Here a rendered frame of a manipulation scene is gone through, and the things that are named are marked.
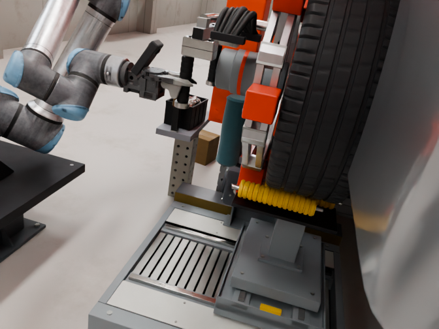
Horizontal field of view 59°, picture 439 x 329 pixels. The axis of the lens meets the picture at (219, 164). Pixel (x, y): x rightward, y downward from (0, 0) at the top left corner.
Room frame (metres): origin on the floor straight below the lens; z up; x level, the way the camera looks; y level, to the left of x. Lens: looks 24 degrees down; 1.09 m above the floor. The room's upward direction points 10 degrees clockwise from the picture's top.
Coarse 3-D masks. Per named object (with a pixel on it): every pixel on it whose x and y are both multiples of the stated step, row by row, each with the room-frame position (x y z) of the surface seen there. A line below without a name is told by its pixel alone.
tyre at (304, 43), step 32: (320, 0) 1.01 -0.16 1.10; (352, 0) 1.01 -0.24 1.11; (384, 0) 1.01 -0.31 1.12; (320, 32) 0.95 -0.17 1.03; (352, 32) 0.95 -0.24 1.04; (384, 32) 0.95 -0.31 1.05; (320, 64) 0.91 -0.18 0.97; (352, 64) 0.91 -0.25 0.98; (288, 96) 0.91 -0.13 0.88; (320, 96) 0.89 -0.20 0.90; (352, 96) 0.88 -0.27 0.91; (288, 128) 0.90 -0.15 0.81; (320, 128) 0.89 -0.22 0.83; (352, 128) 0.87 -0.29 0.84; (288, 160) 0.92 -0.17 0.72; (320, 160) 0.90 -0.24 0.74; (352, 160) 0.88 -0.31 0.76; (320, 192) 0.96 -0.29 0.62
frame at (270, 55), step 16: (272, 16) 1.05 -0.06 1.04; (288, 16) 1.05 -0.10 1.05; (272, 32) 1.02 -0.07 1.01; (288, 32) 1.02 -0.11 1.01; (272, 48) 0.98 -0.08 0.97; (256, 64) 0.98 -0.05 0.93; (272, 64) 0.97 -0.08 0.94; (256, 80) 0.97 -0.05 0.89; (272, 80) 0.97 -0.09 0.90; (256, 128) 0.97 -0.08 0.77; (272, 128) 1.36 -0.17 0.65; (256, 144) 0.99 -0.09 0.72; (256, 160) 1.06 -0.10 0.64
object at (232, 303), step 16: (240, 240) 1.36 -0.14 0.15; (224, 288) 1.06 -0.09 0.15; (224, 304) 0.99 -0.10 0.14; (240, 304) 0.98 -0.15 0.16; (256, 304) 1.01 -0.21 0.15; (272, 304) 1.03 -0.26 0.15; (288, 304) 1.04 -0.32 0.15; (240, 320) 0.98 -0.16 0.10; (256, 320) 0.97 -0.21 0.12; (272, 320) 0.96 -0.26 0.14; (288, 320) 0.95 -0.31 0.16; (304, 320) 0.96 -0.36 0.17; (320, 320) 0.99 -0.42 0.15
